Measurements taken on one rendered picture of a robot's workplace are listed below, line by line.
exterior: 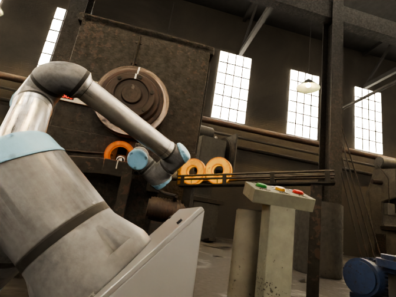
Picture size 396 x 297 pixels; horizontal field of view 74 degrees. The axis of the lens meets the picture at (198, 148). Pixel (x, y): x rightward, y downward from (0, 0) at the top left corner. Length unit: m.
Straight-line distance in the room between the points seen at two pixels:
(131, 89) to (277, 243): 1.19
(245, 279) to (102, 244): 0.80
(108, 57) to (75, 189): 1.70
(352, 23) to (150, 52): 5.71
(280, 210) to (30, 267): 0.79
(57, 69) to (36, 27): 8.90
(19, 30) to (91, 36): 7.85
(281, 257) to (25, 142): 0.84
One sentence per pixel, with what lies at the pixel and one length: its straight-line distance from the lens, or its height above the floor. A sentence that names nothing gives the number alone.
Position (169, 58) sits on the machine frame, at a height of 1.56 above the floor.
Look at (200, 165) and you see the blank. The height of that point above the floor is 0.74.
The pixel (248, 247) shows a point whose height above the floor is 0.37.
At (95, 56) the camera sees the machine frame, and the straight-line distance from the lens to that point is 2.09.
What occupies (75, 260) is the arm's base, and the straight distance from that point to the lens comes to 0.40.
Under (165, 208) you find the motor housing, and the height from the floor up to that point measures 0.48.
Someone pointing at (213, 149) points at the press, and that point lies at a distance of 6.03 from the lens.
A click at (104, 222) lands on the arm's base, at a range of 0.43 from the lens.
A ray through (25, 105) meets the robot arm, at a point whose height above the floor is 0.70.
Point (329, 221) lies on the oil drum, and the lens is 3.71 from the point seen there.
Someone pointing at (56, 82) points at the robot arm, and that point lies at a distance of 1.00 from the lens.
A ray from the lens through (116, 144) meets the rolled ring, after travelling 1.70.
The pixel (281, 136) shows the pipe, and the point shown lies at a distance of 8.36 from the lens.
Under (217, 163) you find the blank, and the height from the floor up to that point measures 0.76.
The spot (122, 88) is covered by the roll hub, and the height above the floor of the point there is 1.14.
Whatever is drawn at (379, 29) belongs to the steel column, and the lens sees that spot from 7.66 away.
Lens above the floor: 0.46
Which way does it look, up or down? 15 degrees up
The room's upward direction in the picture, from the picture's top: 9 degrees clockwise
